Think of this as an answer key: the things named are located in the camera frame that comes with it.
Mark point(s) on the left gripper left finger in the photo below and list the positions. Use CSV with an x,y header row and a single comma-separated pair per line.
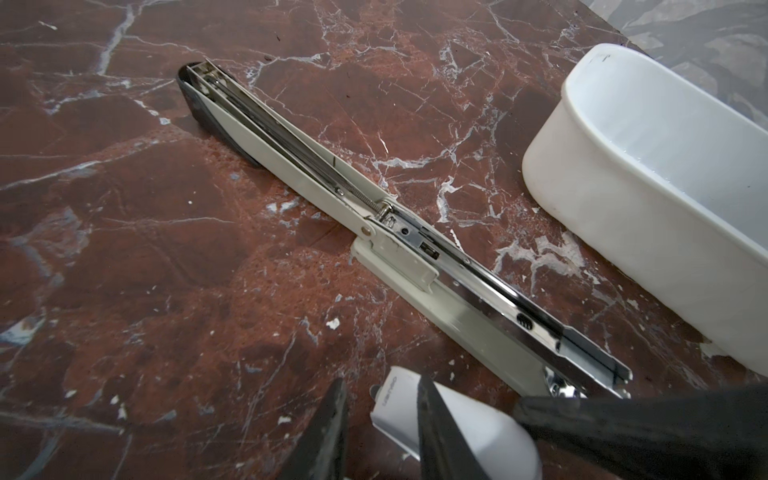
x,y
320,452

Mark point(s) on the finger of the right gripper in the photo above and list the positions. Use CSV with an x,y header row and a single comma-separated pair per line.
x,y
716,434

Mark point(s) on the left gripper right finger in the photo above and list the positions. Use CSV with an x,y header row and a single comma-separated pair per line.
x,y
443,450

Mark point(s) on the white plastic tray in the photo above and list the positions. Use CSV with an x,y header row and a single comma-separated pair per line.
x,y
667,183

